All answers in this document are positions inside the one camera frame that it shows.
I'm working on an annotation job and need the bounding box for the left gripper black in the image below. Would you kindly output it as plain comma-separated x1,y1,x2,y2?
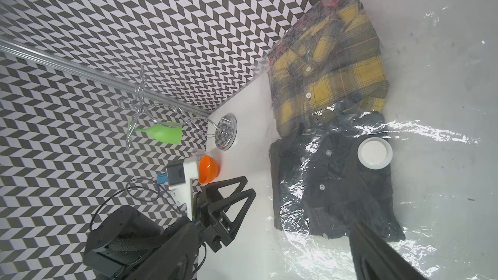
193,176,256,253

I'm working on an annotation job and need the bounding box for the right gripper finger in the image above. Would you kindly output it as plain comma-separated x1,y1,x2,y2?
349,222,426,280

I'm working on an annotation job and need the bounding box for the clear plastic vacuum bag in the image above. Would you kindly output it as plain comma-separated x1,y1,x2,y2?
263,0,497,279

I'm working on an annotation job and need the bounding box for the yellow plaid shirt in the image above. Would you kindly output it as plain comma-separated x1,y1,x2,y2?
268,0,389,137

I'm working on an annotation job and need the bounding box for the red black plaid shirt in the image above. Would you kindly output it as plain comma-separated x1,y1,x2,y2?
319,0,349,14

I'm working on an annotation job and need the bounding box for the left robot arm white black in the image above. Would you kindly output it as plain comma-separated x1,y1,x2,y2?
82,176,256,279

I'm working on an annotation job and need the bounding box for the orange plastic bowl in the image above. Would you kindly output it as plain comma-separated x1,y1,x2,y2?
198,155,220,185

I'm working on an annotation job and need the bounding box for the chrome glass holder stand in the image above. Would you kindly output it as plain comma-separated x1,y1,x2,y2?
119,66,238,150

